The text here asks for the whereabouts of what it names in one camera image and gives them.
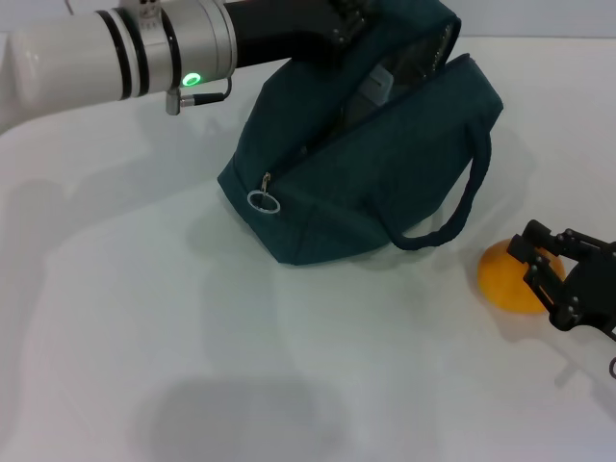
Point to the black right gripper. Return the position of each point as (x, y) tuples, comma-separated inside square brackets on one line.
[(594, 289)]

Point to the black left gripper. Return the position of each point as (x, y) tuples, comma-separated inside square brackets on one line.
[(284, 29)]

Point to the orange yellow pear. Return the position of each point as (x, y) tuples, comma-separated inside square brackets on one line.
[(500, 284)]

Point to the dark teal fabric lunch bag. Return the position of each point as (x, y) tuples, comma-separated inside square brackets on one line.
[(375, 178)]

